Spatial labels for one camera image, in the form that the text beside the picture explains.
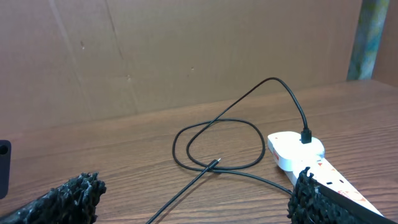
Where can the white power strip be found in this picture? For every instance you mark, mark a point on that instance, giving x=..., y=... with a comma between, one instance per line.
x=327, y=175

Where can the blue Galaxy smartphone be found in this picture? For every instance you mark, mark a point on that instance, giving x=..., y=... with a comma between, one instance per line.
x=5, y=165

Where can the white USB charger plug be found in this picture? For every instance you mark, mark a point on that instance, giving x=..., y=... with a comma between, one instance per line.
x=288, y=150

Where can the cardboard back panel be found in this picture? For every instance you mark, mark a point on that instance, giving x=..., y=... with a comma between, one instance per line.
x=65, y=62

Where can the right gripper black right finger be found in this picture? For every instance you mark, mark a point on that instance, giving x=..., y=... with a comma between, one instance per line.
x=314, y=203

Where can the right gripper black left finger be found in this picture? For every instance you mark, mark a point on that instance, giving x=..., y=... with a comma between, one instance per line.
x=73, y=202

